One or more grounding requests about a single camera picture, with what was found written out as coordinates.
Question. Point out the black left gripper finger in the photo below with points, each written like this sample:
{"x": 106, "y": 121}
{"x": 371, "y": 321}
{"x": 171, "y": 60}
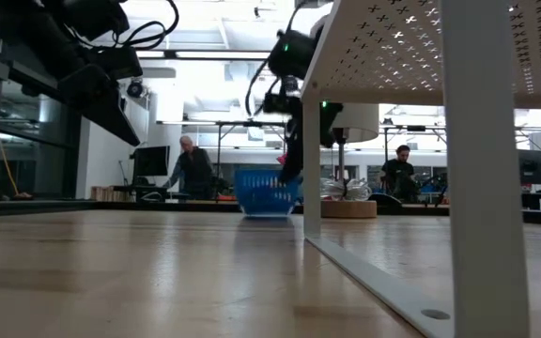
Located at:
{"x": 118, "y": 63}
{"x": 111, "y": 117}

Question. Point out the black monitor on arm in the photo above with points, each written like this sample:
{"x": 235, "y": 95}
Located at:
{"x": 536, "y": 166}

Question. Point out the black background gantry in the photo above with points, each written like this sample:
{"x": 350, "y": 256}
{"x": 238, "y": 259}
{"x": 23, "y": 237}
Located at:
{"x": 251, "y": 124}

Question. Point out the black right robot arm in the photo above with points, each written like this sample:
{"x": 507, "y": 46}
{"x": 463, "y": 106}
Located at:
{"x": 294, "y": 51}

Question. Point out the blue slotted plastic basket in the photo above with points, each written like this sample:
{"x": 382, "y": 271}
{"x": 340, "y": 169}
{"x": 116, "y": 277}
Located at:
{"x": 261, "y": 192}

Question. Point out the black round hanging device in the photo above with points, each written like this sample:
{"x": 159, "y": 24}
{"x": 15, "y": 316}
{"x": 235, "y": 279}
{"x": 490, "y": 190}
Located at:
{"x": 135, "y": 89}

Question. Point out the person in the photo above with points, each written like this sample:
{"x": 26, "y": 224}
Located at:
{"x": 195, "y": 173}
{"x": 399, "y": 176}

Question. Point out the black monitor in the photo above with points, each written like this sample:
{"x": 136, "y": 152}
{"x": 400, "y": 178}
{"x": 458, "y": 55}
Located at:
{"x": 150, "y": 159}

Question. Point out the white perforated metal shelf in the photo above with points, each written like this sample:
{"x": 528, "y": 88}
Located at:
{"x": 486, "y": 188}

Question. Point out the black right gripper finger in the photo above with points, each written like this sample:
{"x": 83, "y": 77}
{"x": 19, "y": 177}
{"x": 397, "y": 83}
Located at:
{"x": 295, "y": 155}

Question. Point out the wooden slatted crate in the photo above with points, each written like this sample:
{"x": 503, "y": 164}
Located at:
{"x": 111, "y": 193}

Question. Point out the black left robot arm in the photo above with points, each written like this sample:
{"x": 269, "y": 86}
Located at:
{"x": 26, "y": 28}

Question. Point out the ceiling light strip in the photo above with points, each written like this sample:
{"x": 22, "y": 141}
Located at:
{"x": 214, "y": 55}

